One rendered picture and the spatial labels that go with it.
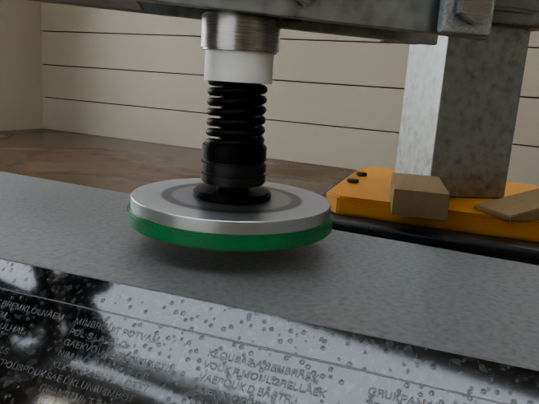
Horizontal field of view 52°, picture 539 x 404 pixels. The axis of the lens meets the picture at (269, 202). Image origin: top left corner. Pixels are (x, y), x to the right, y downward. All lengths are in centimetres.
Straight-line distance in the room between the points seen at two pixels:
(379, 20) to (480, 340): 30
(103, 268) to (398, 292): 27
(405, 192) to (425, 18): 52
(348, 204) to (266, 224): 69
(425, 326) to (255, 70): 28
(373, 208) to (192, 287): 72
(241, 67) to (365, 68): 621
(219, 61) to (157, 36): 756
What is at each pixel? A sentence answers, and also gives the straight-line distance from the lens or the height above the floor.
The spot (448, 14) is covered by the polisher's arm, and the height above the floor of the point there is 108.
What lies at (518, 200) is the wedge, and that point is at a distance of 122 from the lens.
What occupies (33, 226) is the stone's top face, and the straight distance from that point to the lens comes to 70.
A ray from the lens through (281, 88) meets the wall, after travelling 711.
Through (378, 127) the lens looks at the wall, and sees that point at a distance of 670.
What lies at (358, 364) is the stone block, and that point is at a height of 81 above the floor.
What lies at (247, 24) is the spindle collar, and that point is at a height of 106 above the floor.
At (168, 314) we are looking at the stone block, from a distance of 48.
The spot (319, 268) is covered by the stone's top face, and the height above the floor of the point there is 83.
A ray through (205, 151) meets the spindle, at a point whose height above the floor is 93.
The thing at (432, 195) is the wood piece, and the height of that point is 82.
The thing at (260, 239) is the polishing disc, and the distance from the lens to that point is 50.
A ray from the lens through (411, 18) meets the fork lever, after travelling 57.
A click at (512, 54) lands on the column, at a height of 109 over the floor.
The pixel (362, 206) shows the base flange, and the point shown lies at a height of 76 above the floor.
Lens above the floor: 101
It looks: 13 degrees down
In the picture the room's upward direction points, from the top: 4 degrees clockwise
